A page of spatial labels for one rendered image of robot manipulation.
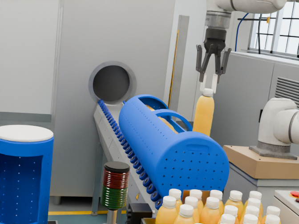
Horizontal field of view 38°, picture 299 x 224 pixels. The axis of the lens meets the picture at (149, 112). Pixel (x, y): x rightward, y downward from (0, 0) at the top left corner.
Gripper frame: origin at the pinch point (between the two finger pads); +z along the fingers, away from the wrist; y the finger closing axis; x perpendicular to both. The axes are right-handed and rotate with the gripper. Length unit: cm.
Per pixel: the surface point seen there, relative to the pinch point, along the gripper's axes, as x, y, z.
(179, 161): 11.0, 11.0, 27.4
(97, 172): -184, 13, 104
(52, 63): -501, 53, 54
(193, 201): 35.7, 13.2, 31.6
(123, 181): 57, 40, 18
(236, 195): 29.6, -3.6, 32.0
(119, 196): 57, 40, 21
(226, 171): 11.0, -7.5, 30.4
